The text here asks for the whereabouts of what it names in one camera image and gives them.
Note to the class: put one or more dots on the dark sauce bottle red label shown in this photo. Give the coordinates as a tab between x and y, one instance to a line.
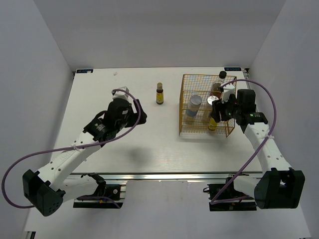
215	89

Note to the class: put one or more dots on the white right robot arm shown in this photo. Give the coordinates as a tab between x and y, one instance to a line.
266	177

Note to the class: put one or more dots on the blue corner sticker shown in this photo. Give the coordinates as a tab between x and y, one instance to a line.
232	69
84	71

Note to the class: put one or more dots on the yellow wire rack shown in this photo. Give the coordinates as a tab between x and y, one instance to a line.
199	84

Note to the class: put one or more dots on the white jar blue label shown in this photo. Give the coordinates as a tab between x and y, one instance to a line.
193	106

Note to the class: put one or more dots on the small yellow-label bottle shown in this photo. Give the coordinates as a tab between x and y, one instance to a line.
212	124
159	95

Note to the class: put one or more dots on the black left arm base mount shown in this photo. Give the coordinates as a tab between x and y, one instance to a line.
109	195

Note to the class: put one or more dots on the blue left corner sticker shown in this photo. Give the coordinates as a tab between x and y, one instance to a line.
84	71

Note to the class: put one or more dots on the blue right corner sticker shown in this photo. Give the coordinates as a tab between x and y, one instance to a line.
232	69

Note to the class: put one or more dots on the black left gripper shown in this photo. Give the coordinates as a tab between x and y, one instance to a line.
143	116

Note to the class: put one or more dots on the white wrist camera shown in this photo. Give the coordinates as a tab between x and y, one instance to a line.
226	90
121	94

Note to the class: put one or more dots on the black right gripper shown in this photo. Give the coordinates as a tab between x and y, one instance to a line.
218	106

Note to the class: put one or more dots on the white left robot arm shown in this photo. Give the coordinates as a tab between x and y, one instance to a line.
48	187

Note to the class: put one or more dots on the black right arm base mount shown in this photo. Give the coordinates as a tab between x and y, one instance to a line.
239	201

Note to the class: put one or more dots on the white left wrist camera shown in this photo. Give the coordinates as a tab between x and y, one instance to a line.
121	94

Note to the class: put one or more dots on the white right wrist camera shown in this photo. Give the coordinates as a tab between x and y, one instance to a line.
226	90

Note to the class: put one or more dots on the white granule jar silver lid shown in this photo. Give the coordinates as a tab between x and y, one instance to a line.
208	108

